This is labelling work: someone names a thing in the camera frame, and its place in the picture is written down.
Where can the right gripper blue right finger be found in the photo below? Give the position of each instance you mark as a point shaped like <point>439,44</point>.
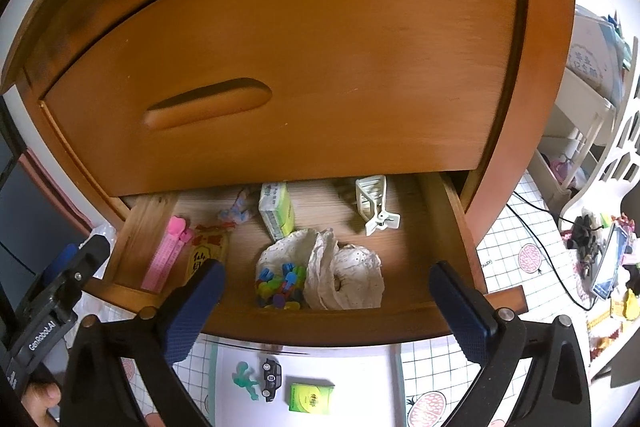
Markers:
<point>466,311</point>

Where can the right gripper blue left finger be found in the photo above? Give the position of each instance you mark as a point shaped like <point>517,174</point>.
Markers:
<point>186,310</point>

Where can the pink hair rollers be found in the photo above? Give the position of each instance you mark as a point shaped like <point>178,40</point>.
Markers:
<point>177,234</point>

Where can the white plastic clip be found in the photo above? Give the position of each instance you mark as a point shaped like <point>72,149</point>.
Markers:
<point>371,204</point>

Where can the person's left hand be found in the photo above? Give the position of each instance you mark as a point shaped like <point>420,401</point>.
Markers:
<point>38,399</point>

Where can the green rubber figure toy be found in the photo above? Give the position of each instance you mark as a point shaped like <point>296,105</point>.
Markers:
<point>242,377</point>

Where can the yellow snack packet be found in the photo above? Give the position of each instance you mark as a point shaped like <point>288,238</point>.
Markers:
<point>207,243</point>

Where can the clear plastic bag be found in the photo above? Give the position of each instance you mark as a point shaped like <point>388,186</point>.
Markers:
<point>106,230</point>

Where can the black toy car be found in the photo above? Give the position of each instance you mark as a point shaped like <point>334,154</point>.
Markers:
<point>272,377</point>

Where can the white teal-rimmed tray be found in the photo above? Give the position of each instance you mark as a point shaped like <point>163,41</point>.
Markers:
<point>366,380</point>

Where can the pale blue pink wrapper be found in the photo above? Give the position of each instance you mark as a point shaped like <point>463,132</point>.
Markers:
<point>242,210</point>

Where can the open lower wooden drawer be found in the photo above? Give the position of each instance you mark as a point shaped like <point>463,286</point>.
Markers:
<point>432,229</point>

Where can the white crumpled cloth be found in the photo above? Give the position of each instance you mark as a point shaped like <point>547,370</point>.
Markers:
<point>338,277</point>

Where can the green tissue pack on tray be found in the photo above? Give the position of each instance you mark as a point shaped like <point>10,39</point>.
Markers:
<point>310,398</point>

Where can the green tissue pack in drawer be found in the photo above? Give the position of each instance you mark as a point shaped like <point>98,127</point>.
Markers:
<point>276,209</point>

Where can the clutter pile on floor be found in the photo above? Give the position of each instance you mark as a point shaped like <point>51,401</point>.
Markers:
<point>607,266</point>

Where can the white carved furniture panel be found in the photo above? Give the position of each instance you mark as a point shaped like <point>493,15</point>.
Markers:
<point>616,171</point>

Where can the upper wooden drawer front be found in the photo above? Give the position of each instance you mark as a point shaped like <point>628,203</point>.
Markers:
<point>195,93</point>

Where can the wooden nightstand cabinet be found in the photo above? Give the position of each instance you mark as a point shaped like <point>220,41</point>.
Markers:
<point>55,33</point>

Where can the white shelf unit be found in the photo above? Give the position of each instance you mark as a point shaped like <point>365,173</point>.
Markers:
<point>592,86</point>

